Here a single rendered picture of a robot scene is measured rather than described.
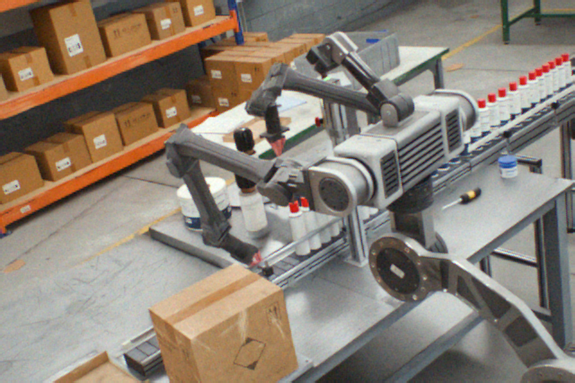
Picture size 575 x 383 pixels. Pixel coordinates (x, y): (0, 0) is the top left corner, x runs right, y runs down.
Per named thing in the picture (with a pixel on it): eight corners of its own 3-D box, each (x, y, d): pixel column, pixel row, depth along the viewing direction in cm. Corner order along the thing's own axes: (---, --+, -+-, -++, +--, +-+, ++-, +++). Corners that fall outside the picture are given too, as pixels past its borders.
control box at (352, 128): (350, 121, 283) (342, 70, 275) (360, 137, 267) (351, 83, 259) (322, 128, 282) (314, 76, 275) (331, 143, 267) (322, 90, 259)
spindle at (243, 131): (256, 184, 350) (243, 123, 338) (269, 188, 343) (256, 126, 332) (241, 191, 345) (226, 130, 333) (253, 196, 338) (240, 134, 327)
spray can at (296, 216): (304, 247, 289) (294, 197, 281) (313, 252, 285) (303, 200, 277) (293, 253, 286) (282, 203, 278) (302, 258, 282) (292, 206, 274)
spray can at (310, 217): (315, 242, 291) (305, 191, 283) (324, 246, 287) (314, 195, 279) (305, 248, 289) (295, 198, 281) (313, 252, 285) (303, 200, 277)
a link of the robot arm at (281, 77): (261, 86, 233) (271, 54, 234) (261, 96, 246) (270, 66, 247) (407, 129, 232) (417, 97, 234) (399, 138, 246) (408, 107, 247)
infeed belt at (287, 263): (452, 166, 341) (451, 157, 339) (468, 169, 335) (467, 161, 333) (128, 363, 249) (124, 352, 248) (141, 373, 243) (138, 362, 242)
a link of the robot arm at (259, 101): (280, 100, 242) (290, 66, 243) (262, 93, 241) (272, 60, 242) (259, 120, 284) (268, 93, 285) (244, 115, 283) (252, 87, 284)
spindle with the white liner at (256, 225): (260, 226, 313) (244, 156, 301) (274, 231, 306) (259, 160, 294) (242, 236, 308) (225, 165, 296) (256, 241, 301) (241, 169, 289)
